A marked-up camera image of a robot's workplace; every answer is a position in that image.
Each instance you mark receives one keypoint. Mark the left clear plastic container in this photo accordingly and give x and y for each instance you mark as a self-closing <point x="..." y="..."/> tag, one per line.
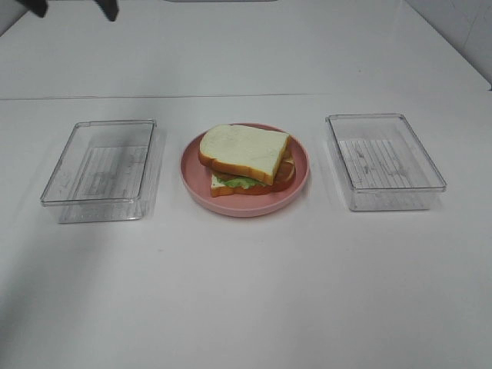
<point x="107" y="171"/>

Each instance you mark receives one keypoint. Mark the clear plastic container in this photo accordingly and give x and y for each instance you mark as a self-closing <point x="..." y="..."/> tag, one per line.
<point x="382" y="164"/>
<point x="107" y="171"/>

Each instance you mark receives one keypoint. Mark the bacon strip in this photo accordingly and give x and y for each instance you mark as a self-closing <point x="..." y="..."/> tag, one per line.
<point x="286" y="171"/>

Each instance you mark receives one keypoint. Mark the pink plate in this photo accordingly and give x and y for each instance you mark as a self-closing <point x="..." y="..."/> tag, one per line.
<point x="197" y="179"/>

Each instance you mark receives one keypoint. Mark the bread slice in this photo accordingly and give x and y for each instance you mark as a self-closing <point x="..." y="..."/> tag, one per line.
<point x="217" y="189"/>
<point x="244" y="151"/>

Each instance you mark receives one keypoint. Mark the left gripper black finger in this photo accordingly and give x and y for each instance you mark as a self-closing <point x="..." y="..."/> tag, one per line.
<point x="109" y="8"/>
<point x="38" y="7"/>

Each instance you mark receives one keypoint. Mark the green lettuce leaf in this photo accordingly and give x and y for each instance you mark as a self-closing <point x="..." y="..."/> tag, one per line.
<point x="236" y="181"/>

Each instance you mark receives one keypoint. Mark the right clear plastic container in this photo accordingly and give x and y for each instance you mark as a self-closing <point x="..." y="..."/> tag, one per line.
<point x="382" y="164"/>

